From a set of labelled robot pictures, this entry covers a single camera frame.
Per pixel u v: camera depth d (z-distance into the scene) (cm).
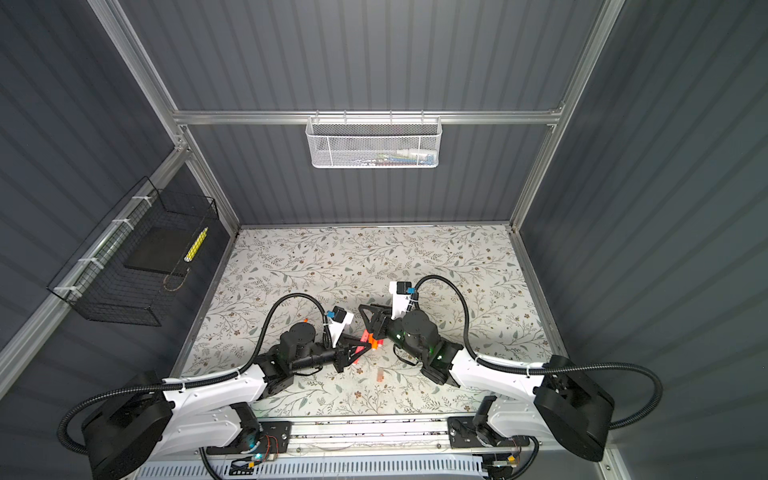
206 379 51
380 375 84
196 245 78
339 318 70
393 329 67
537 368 46
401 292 68
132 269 72
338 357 69
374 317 68
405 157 92
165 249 75
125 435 42
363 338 75
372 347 77
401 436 75
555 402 43
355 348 75
